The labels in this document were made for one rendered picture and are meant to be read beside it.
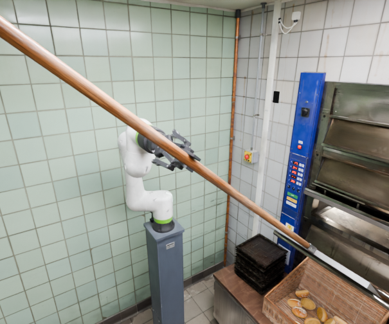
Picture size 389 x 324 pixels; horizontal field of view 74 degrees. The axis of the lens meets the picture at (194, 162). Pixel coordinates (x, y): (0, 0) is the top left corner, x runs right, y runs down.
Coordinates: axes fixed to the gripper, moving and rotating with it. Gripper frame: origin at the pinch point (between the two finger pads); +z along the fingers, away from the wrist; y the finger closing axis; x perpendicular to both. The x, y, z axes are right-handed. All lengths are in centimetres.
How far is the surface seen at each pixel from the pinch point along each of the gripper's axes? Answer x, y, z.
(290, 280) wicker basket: -157, 26, -22
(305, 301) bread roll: -163, 32, -10
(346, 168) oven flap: -118, -54, -14
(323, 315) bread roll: -163, 32, 4
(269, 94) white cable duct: -90, -81, -78
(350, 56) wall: -74, -102, -24
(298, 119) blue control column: -98, -70, -49
